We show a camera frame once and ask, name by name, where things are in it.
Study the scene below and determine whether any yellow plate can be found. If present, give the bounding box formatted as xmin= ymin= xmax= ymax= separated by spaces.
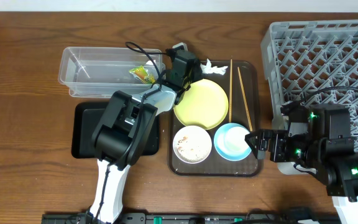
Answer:
xmin=173 ymin=79 xmax=229 ymax=130

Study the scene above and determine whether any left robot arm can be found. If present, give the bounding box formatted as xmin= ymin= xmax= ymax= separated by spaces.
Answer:
xmin=86 ymin=47 xmax=202 ymax=223

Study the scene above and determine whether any light blue bowl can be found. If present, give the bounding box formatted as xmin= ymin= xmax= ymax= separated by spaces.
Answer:
xmin=214 ymin=123 xmax=251 ymax=161

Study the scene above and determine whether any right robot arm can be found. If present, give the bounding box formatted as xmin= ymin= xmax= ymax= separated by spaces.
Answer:
xmin=245 ymin=102 xmax=358 ymax=223

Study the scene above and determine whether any white cup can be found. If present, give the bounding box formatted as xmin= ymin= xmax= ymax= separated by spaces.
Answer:
xmin=224 ymin=126 xmax=249 ymax=155

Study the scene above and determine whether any grey plastic dishwasher rack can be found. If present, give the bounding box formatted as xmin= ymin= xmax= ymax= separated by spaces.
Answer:
xmin=260 ymin=20 xmax=358 ymax=152

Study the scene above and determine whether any clear plastic bin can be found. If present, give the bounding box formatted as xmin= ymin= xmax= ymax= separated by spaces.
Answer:
xmin=58 ymin=47 xmax=165 ymax=98

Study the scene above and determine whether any white bowl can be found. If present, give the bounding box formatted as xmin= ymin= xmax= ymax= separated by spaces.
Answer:
xmin=172 ymin=126 xmax=213 ymax=164

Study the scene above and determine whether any black waste tray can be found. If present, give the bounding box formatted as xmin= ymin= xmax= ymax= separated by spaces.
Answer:
xmin=71 ymin=101 xmax=160 ymax=159

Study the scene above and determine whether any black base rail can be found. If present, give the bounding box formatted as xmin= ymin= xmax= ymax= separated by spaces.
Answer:
xmin=41 ymin=212 xmax=341 ymax=224

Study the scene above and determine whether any white tissue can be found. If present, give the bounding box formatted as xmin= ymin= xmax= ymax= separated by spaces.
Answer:
xmin=200 ymin=59 xmax=228 ymax=75

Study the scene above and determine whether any dark brown serving tray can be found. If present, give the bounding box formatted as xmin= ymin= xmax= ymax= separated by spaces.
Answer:
xmin=168 ymin=61 xmax=263 ymax=177

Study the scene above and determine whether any green orange snack wrapper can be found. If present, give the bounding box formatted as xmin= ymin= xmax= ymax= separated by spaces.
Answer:
xmin=129 ymin=65 xmax=155 ymax=84

